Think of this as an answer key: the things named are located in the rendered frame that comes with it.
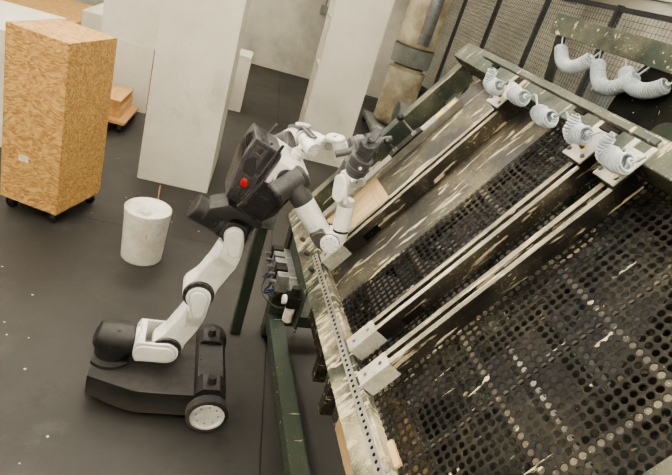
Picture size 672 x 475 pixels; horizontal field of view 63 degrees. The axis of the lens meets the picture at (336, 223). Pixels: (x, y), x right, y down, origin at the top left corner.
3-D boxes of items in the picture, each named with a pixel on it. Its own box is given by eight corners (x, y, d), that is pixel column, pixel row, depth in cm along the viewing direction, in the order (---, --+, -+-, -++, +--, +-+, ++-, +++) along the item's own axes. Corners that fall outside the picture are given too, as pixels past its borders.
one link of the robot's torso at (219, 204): (184, 222, 234) (208, 191, 229) (186, 208, 245) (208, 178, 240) (240, 253, 246) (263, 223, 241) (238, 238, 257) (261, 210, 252)
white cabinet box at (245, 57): (200, 92, 756) (209, 39, 726) (242, 103, 768) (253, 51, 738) (195, 101, 716) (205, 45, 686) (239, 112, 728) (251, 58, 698)
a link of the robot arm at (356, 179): (357, 174, 204) (344, 196, 211) (376, 170, 211) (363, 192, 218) (339, 154, 209) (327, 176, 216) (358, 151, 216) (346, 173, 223)
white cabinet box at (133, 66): (111, 83, 681) (118, 24, 651) (159, 95, 693) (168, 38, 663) (91, 100, 610) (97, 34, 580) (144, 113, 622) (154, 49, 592)
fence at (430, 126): (316, 226, 289) (311, 222, 287) (459, 102, 271) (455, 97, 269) (317, 231, 285) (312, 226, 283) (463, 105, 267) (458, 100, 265)
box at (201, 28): (158, 143, 557) (187, -42, 484) (217, 157, 568) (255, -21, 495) (136, 177, 477) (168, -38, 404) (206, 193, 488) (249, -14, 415)
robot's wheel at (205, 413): (181, 431, 260) (188, 400, 251) (182, 423, 264) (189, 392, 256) (224, 433, 266) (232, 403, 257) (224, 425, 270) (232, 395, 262)
